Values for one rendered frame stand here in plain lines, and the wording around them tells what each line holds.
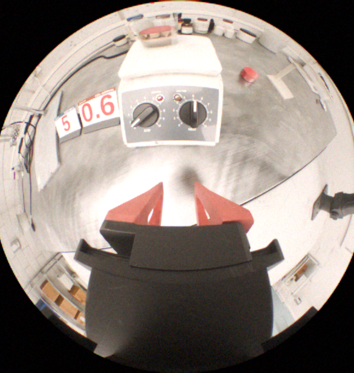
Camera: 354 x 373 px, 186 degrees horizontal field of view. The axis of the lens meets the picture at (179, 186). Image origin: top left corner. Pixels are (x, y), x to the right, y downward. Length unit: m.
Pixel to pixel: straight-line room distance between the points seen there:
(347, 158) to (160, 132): 1.53
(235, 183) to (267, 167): 0.08
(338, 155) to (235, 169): 1.42
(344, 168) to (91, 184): 1.70
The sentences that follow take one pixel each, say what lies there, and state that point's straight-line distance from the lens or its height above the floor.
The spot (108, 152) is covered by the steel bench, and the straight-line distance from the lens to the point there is 0.22.
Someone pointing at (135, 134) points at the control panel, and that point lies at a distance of 0.17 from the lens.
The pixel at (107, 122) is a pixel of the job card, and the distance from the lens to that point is 0.24.
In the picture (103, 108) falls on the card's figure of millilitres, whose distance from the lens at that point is 0.24.
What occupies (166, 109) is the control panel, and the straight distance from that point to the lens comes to 0.15.
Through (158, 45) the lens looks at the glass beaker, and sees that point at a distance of 0.18.
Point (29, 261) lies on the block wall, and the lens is 2.38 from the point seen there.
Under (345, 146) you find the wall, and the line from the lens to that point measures 1.50.
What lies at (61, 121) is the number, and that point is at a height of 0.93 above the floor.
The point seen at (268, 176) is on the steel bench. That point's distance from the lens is 0.25.
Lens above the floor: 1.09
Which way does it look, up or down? 80 degrees down
